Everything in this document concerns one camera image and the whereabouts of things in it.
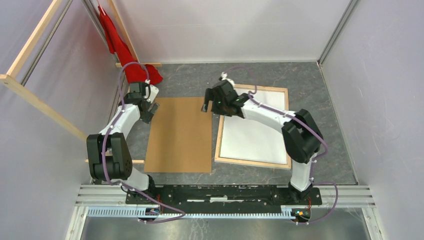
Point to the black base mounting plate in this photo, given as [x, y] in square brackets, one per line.
[223, 199]

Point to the printed photo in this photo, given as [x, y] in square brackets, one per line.
[255, 139]

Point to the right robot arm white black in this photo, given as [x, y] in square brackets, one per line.
[301, 135]

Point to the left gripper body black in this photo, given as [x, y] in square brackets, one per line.
[148, 105]

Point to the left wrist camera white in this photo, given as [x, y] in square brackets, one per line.
[151, 91]

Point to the grey slotted cable duct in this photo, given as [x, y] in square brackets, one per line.
[145, 213]

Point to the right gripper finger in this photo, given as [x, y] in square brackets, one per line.
[206, 108]
[209, 95]

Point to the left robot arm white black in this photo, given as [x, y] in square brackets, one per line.
[108, 154]

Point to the wooden picture frame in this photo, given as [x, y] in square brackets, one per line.
[251, 164]

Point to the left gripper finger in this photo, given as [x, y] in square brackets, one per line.
[147, 117]
[153, 108]

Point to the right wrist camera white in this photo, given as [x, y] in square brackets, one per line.
[224, 77]

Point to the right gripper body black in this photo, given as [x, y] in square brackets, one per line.
[219, 106]

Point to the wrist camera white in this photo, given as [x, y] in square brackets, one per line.
[151, 91]
[224, 77]

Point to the aluminium rail base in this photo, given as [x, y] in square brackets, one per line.
[349, 196]

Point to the brown frame backing board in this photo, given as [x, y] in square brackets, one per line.
[180, 137]

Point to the wooden rack frame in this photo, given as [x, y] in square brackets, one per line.
[76, 76]

